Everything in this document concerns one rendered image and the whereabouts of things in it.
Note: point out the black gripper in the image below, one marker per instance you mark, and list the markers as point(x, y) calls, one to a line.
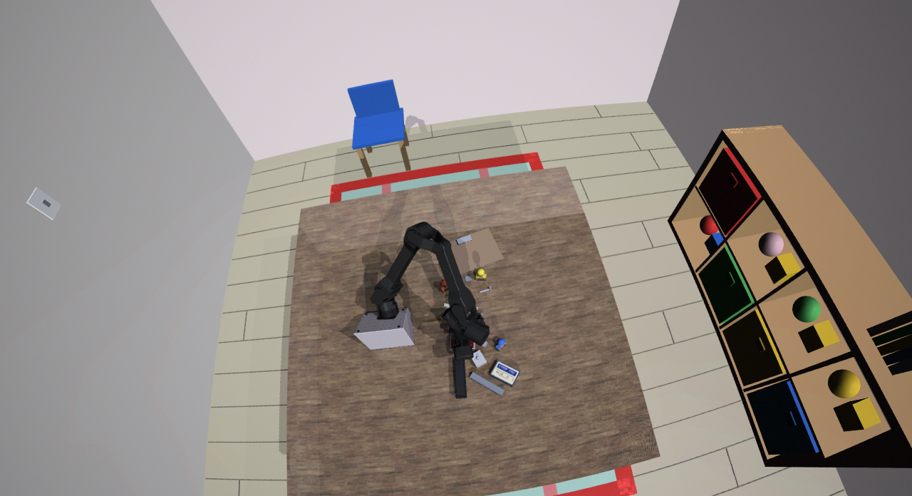
point(462, 347)

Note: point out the tan clipboard with grey clip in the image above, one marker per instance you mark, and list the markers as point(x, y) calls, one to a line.
point(475, 250)

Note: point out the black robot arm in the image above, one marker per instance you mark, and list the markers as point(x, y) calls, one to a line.
point(461, 299)

